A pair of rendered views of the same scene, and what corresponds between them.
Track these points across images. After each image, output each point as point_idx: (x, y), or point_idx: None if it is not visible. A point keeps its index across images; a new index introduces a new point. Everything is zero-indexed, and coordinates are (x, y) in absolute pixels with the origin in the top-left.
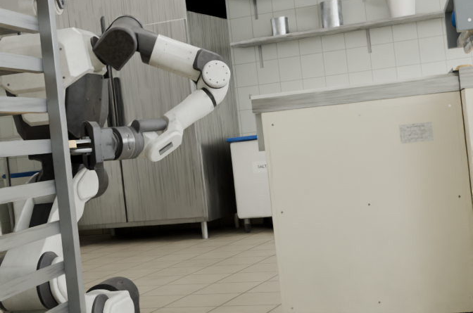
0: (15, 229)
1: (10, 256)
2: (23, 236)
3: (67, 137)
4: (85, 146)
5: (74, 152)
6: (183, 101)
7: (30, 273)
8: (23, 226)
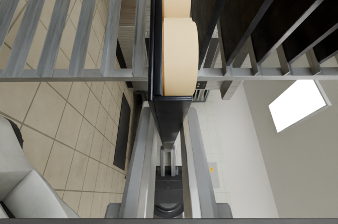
0: (42, 178)
1: (8, 137)
2: None
3: None
4: (160, 34)
5: (144, 115)
6: None
7: None
8: (36, 209)
